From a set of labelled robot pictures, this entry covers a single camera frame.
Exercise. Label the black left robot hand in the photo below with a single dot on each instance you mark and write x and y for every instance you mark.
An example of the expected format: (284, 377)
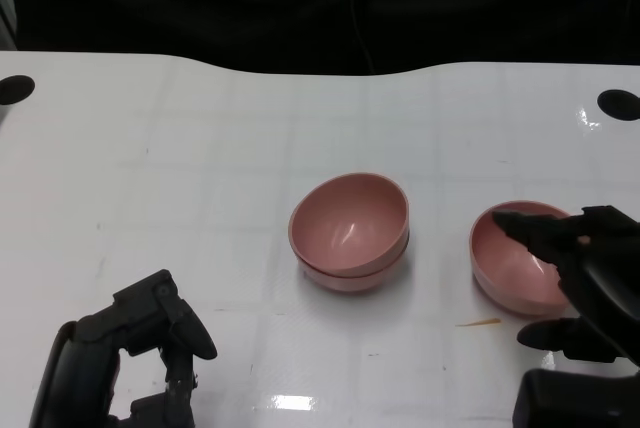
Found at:
(85, 368)

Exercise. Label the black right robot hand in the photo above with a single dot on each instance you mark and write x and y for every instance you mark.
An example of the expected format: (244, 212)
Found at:
(605, 268)

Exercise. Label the pink plastic bowl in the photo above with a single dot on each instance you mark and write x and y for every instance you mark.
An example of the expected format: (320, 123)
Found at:
(345, 223)
(350, 283)
(505, 273)

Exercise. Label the black round table grommet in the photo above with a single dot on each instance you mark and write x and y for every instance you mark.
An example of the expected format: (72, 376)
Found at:
(620, 105)
(15, 89)

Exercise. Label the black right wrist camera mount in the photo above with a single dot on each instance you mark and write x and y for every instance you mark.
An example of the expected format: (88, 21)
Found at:
(575, 400)

